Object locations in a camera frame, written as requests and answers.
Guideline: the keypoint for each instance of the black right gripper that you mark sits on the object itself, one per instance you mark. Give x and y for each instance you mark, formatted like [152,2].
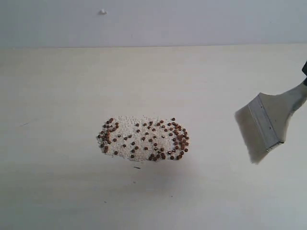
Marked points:
[304,70]

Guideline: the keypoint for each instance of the white wide paint brush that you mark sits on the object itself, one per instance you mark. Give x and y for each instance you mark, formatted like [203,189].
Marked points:
[264,121]

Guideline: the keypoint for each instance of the pile of white grains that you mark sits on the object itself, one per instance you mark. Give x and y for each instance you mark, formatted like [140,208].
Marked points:
[143,138]

